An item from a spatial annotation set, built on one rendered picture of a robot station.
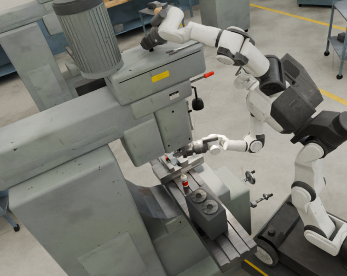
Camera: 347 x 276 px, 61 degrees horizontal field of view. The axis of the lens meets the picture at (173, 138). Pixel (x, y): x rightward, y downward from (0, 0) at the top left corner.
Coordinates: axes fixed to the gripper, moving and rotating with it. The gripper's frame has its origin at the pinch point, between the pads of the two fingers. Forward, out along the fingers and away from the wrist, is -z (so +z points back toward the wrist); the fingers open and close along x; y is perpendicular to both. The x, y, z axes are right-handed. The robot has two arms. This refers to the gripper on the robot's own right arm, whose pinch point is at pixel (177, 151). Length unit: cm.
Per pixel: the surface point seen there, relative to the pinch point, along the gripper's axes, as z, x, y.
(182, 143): 4.9, 8.8, -13.0
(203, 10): 84, -463, 59
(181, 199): -4.1, 13.8, 29.3
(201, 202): 8.5, 34.4, 10.4
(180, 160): 0.1, -10.7, 18.3
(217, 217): 15.5, 44.0, 12.9
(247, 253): 28, 56, 33
